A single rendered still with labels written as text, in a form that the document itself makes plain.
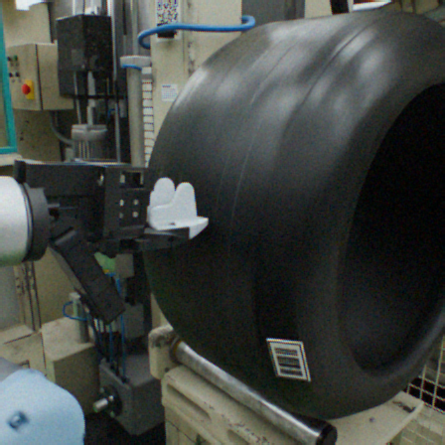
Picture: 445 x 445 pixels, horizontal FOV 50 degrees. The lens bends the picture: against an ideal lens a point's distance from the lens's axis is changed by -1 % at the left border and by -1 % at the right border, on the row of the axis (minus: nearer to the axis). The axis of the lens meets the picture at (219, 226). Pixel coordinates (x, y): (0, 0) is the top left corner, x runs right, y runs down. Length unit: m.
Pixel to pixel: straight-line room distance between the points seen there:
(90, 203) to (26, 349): 0.68
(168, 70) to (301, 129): 0.47
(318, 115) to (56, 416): 0.37
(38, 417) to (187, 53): 0.71
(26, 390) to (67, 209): 0.19
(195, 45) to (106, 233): 0.52
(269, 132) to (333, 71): 0.10
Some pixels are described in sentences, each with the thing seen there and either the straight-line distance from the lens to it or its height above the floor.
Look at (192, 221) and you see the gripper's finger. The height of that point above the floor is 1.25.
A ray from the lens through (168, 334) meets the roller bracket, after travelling 0.92.
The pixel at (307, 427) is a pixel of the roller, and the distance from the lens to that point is 0.76.
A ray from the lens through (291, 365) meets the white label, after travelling 0.56.
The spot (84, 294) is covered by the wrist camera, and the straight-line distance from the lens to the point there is 0.48.
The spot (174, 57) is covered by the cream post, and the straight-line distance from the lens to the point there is 0.92.
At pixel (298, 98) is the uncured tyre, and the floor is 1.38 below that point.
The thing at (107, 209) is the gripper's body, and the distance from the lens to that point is 0.43.
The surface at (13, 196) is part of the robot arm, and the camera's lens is 0.40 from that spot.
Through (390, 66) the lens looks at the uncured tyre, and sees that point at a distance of 0.58.
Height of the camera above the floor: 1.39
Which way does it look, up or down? 16 degrees down
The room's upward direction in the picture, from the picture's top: straight up
